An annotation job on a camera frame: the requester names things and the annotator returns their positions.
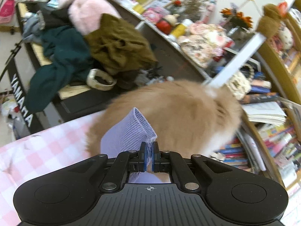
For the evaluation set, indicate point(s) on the thick white book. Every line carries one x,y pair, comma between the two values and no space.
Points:
263,114

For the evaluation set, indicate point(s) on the grey shelf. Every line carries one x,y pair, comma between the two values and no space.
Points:
169,56

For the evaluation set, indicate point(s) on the white shelf frame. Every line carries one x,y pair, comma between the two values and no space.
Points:
235,58

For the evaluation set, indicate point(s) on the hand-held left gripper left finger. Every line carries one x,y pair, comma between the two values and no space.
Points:
143,160

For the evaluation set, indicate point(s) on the white knit bag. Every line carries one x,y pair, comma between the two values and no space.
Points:
237,84

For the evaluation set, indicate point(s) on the wooden bookshelf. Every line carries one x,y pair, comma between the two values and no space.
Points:
275,70

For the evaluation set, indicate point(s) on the lavender knit sweater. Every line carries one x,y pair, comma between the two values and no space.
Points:
127,134

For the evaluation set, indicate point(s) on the pink plastic bag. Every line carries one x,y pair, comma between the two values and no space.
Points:
6,10

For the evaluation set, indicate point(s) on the fluffy orange cat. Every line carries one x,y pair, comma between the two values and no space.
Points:
183,113

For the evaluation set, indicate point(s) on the grey-blue garment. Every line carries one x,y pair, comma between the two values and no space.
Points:
31,26

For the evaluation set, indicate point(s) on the yellow bottle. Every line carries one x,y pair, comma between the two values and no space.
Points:
178,29

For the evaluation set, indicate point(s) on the floral fabric pouches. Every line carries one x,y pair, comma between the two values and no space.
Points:
202,42

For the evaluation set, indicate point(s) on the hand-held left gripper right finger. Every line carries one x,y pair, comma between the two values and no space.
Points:
155,160

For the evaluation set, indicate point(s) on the pink checkered printed mat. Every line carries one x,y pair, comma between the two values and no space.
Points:
35,150

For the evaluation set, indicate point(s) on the pink fluffy garment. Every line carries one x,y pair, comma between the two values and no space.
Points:
87,9

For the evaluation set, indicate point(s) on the dried flower bunch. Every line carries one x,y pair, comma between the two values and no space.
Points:
195,2

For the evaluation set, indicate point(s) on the red round ornament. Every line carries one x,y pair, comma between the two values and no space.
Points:
163,26

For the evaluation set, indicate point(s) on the dark green garment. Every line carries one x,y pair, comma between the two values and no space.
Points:
63,51

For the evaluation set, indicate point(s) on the orange artificial flower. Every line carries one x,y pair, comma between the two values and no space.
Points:
242,20

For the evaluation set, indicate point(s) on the black digital piano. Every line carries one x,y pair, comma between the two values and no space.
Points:
21,98

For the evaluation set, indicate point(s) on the black garment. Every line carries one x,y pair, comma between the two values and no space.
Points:
56,16

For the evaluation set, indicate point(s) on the brown plush toy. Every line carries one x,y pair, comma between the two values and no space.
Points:
270,21

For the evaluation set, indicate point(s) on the stack of dark books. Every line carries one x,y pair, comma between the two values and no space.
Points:
261,90

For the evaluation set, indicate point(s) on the white plastic bag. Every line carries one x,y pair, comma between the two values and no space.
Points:
11,117

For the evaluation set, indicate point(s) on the olive garment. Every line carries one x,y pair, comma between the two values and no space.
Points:
117,44

